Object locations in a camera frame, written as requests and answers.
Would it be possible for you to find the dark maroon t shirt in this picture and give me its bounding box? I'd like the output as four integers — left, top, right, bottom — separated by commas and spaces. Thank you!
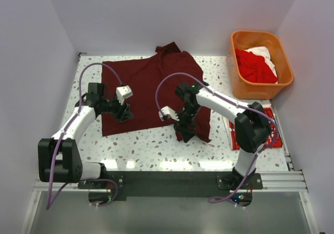
102, 42, 204, 137

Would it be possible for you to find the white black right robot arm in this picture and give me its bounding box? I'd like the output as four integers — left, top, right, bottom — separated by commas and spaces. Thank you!
174, 82, 272, 190

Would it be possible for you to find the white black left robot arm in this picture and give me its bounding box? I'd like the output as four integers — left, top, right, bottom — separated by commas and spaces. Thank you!
38, 83, 133, 184

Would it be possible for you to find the bright red t shirt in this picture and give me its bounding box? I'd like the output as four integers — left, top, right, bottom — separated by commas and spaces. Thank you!
235, 49, 278, 84

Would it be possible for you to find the folded red coca-cola t shirt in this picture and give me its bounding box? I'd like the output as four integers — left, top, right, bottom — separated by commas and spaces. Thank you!
228, 107, 283, 150

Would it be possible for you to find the orange plastic basket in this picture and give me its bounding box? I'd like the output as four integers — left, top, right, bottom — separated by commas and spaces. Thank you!
226, 30, 294, 100

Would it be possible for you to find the white t shirt in basket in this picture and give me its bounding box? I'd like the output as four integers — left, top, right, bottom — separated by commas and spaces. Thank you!
245, 46, 278, 77

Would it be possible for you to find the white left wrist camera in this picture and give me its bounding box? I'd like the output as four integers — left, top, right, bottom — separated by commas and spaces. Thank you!
116, 85, 133, 105

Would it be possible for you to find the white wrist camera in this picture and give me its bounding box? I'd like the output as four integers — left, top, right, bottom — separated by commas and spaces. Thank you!
116, 85, 133, 105
159, 106, 180, 121

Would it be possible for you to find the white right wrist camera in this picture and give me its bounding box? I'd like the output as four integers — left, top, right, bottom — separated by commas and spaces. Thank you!
159, 106, 180, 121

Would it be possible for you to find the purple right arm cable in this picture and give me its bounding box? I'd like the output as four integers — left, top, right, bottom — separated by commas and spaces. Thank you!
155, 72, 280, 206

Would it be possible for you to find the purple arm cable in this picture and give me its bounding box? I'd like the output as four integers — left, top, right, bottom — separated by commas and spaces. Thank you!
155, 72, 280, 206
45, 62, 126, 211

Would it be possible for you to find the aluminium extrusion rail frame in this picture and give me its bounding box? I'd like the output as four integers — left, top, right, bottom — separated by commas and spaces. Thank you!
33, 159, 319, 233

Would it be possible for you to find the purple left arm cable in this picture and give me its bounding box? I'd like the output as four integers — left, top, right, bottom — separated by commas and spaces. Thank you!
45, 62, 126, 211

